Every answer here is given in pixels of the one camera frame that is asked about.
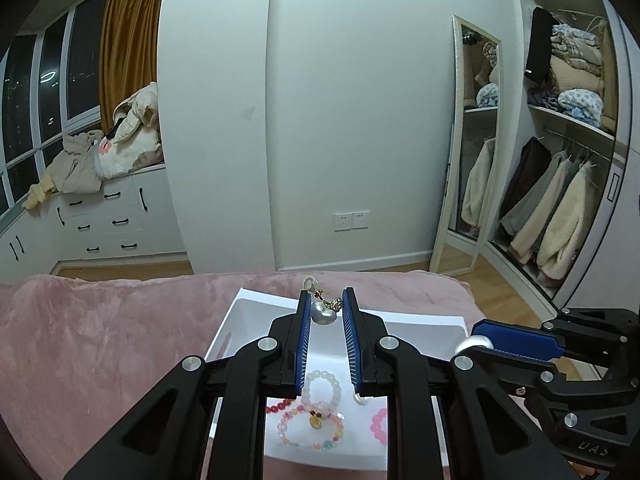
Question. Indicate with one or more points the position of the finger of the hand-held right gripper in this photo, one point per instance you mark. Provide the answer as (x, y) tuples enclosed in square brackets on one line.
[(530, 370), (520, 337)]

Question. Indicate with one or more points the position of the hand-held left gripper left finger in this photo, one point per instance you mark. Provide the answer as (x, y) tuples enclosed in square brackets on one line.
[(304, 350)]

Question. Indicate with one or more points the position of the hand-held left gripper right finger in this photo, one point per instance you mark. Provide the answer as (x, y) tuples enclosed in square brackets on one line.
[(350, 350)]

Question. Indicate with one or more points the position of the white rectangular storage box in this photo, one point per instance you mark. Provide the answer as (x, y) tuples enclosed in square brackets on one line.
[(250, 307)]

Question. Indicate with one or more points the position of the grey hanging coat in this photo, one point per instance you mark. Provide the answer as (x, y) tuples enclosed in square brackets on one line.
[(542, 195)]

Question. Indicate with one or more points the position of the dark brown hanging coat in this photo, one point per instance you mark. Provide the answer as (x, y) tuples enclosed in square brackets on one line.
[(525, 175)]

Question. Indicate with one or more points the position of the open white wardrobe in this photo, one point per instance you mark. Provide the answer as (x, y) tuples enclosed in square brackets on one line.
[(617, 175)]

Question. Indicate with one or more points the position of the white framed standing mirror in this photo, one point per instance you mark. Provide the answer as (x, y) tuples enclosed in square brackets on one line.
[(472, 150)]

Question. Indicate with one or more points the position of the pink fluffy blanket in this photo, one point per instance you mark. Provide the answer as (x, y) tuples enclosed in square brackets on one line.
[(100, 340)]

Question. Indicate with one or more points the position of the white drawer cabinet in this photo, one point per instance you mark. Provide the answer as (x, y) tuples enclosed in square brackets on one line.
[(115, 220)]

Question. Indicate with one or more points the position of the blue dotted folded blanket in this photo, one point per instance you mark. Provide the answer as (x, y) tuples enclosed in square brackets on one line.
[(582, 102)]

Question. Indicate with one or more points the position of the white plush blanket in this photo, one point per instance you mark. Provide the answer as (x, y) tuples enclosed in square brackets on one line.
[(130, 157)]

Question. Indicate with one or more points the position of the stack of folded clothes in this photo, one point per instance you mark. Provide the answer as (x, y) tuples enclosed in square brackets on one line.
[(575, 70)]

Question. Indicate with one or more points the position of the beige puffer jacket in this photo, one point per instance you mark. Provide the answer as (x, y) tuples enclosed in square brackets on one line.
[(137, 110)]

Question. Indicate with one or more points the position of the black hanging garment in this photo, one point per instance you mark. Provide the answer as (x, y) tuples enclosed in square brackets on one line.
[(540, 45)]

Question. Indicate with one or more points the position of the mustard yellow curtain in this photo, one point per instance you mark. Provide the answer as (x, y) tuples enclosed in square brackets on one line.
[(132, 35)]

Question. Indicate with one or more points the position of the large bay window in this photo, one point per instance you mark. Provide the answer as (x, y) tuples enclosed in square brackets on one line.
[(50, 90)]

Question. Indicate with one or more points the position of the white wall socket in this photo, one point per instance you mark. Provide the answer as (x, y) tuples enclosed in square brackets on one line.
[(343, 222), (360, 220)]

